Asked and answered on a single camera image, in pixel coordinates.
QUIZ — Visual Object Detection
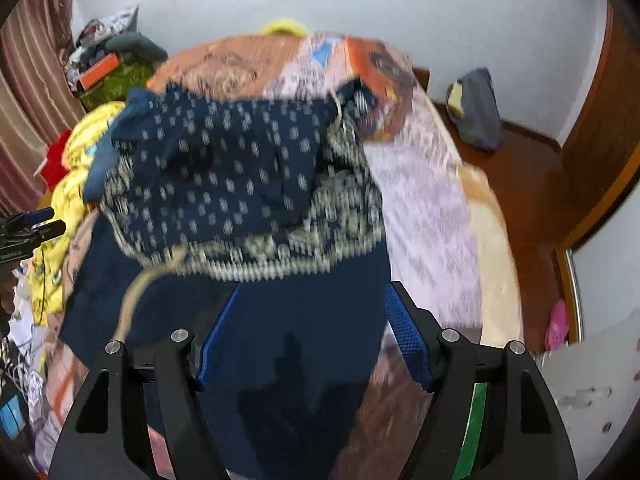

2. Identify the navy patterned hooded sweater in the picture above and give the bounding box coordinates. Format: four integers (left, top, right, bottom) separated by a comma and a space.
61, 79, 390, 479

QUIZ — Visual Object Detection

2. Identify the clutter pile of clothes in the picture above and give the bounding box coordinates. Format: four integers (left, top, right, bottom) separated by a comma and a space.
64, 6, 139, 87

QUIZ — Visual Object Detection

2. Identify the yellow cartoon garment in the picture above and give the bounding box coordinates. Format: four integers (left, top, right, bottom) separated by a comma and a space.
27, 101, 125, 326

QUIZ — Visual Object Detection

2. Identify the red garment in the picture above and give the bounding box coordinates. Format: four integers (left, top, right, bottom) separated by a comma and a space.
34, 129, 72, 191

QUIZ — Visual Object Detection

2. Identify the pink slipper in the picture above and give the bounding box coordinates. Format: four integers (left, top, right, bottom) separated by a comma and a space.
544, 299, 570, 351

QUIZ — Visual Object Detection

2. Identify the striped red curtain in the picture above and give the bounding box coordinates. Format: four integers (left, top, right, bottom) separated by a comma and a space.
1, 0, 85, 214

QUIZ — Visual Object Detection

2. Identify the orange box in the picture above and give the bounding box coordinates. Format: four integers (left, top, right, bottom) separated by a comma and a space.
78, 53, 120, 90

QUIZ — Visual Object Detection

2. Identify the printed orange bedspread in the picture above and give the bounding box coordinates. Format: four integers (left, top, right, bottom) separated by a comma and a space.
28, 35, 523, 478

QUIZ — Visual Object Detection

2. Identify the white sliding wardrobe door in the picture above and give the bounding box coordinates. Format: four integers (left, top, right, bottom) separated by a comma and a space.
554, 153, 639, 344

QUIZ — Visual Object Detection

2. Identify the wooden door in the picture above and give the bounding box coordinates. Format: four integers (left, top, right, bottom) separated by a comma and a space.
561, 6, 639, 249

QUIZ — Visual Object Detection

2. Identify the grey backpack on floor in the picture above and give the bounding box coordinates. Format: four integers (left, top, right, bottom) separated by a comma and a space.
446, 67, 503, 152

